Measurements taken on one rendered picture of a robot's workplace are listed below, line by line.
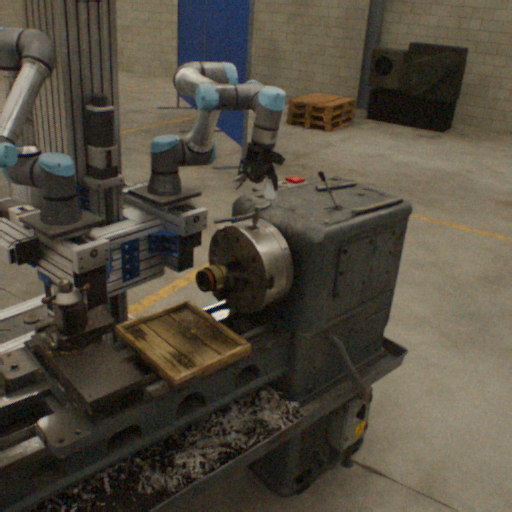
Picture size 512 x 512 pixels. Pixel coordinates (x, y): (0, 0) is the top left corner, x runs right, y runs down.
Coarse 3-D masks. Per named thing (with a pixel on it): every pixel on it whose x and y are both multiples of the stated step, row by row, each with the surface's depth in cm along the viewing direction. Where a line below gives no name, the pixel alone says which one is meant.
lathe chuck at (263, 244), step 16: (240, 224) 181; (256, 224) 182; (240, 240) 179; (256, 240) 175; (272, 240) 178; (208, 256) 195; (240, 256) 181; (256, 256) 174; (272, 256) 175; (256, 272) 176; (272, 272) 174; (272, 288) 177; (240, 304) 187; (256, 304) 181; (272, 304) 185
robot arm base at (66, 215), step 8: (48, 200) 187; (56, 200) 187; (64, 200) 188; (72, 200) 191; (48, 208) 188; (56, 208) 188; (64, 208) 189; (72, 208) 191; (80, 208) 196; (40, 216) 191; (48, 216) 188; (56, 216) 189; (64, 216) 189; (72, 216) 191; (80, 216) 194; (48, 224) 189; (56, 224) 189; (64, 224) 190
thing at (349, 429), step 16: (352, 368) 201; (352, 400) 223; (368, 400) 232; (336, 416) 227; (352, 416) 227; (368, 416) 238; (336, 432) 230; (352, 432) 232; (352, 448) 244; (336, 464) 237; (352, 464) 249
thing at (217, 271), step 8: (216, 264) 177; (200, 272) 175; (208, 272) 174; (216, 272) 175; (224, 272) 177; (200, 280) 179; (208, 280) 173; (216, 280) 174; (224, 280) 176; (200, 288) 177; (208, 288) 174; (216, 288) 176
